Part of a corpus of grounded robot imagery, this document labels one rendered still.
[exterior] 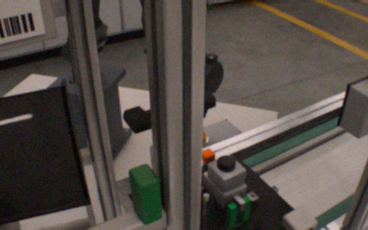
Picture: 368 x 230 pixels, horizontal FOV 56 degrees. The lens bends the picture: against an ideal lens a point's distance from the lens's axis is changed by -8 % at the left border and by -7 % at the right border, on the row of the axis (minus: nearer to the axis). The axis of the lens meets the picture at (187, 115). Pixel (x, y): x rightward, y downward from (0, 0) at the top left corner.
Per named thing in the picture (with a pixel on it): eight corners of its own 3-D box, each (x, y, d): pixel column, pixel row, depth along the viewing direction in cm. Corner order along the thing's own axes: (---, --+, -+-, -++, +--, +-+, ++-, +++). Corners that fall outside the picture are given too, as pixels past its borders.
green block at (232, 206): (225, 225, 59) (227, 204, 56) (230, 222, 60) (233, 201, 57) (228, 229, 58) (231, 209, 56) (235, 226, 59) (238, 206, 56)
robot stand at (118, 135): (87, 124, 105) (76, 62, 94) (132, 133, 102) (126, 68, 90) (60, 154, 94) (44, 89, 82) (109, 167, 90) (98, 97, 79)
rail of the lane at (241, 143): (103, 220, 76) (95, 185, 70) (366, 106, 113) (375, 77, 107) (113, 239, 72) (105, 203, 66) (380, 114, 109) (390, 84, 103)
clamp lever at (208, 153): (198, 182, 66) (199, 151, 62) (207, 178, 67) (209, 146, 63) (209, 195, 64) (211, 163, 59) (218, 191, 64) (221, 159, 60)
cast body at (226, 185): (201, 185, 62) (203, 153, 58) (223, 176, 64) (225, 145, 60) (230, 217, 56) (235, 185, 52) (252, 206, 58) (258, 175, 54)
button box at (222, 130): (150, 165, 85) (148, 144, 81) (225, 137, 94) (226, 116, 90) (164, 184, 80) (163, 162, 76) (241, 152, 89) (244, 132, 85)
